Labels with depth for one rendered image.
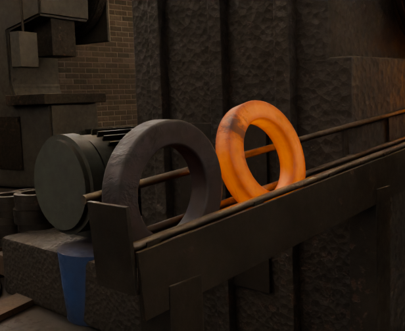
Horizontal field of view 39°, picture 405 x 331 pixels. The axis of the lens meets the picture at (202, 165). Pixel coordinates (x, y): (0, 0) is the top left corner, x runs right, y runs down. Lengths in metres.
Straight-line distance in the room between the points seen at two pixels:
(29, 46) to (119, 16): 3.49
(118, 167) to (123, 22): 8.01
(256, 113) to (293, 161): 0.11
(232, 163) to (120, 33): 7.78
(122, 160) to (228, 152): 0.23
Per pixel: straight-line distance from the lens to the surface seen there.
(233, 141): 0.88
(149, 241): 0.69
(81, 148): 2.12
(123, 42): 8.62
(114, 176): 0.69
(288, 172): 0.98
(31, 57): 5.31
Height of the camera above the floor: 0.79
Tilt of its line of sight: 7 degrees down
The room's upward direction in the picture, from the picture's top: 2 degrees counter-clockwise
